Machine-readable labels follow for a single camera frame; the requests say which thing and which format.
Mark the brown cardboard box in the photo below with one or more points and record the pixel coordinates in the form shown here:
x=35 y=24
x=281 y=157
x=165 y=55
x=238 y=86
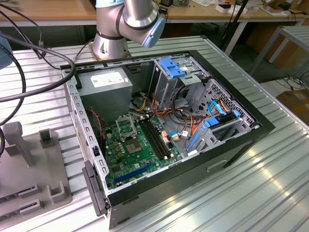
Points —
x=260 y=38
x=294 y=106

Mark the perforated grey disk bay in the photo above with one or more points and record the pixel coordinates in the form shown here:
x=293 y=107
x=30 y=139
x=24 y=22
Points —
x=217 y=89

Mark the grey power supply box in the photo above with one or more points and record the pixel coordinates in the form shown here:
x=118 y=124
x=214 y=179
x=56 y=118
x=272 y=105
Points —
x=106 y=101

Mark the black RAM slot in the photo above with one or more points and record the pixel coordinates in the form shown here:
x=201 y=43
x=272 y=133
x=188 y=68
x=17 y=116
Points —
x=150 y=140
x=159 y=136
x=153 y=139

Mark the metal frame table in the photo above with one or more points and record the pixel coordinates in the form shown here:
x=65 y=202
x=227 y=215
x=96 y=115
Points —
x=297 y=33

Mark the black card retention latch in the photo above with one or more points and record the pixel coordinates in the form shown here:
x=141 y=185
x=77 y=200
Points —
x=95 y=191

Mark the black tripod pole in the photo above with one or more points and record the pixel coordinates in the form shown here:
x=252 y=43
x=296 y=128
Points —
x=240 y=10

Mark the grey metal drive cage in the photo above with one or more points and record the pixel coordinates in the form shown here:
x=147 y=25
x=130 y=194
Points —
x=166 y=87

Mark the black open PC case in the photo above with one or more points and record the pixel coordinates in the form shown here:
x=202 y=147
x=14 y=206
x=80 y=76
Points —
x=169 y=183

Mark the grey parts rack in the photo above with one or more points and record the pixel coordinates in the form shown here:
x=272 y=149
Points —
x=24 y=169

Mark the black square chip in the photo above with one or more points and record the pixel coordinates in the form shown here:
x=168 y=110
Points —
x=116 y=169

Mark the blue expansion slot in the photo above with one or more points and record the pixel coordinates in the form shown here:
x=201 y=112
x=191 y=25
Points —
x=132 y=172

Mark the blue drive latch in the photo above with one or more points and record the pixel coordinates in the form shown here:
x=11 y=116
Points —
x=172 y=68

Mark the cream board connector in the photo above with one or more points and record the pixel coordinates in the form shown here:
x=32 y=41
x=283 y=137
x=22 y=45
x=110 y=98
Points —
x=164 y=134

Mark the hard disk in blue carrier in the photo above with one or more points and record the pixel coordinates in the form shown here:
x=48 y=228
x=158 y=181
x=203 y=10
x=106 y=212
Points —
x=211 y=122

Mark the green motherboard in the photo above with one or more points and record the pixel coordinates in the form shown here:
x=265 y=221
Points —
x=142 y=160

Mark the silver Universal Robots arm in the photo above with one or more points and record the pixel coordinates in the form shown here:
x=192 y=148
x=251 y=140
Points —
x=135 y=14

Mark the wooden desk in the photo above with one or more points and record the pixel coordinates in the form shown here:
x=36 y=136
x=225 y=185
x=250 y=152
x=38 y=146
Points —
x=60 y=9

